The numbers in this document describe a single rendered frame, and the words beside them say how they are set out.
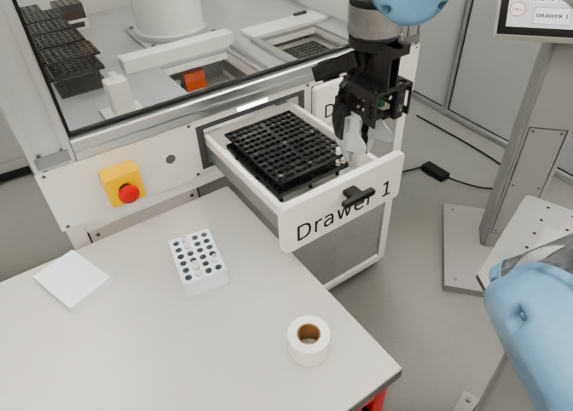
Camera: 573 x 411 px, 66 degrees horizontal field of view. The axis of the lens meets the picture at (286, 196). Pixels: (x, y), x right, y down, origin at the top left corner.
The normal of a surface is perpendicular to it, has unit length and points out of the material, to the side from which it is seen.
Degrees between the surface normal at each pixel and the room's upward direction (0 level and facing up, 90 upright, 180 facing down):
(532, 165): 90
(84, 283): 0
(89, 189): 90
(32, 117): 90
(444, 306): 0
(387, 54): 90
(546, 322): 35
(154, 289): 0
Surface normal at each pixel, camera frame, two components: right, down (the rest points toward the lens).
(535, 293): -0.58, -0.75
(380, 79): -0.82, 0.39
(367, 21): -0.45, 0.59
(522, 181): -0.25, 0.63
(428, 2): 0.04, 0.64
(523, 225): -0.04, -0.77
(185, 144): 0.56, 0.51
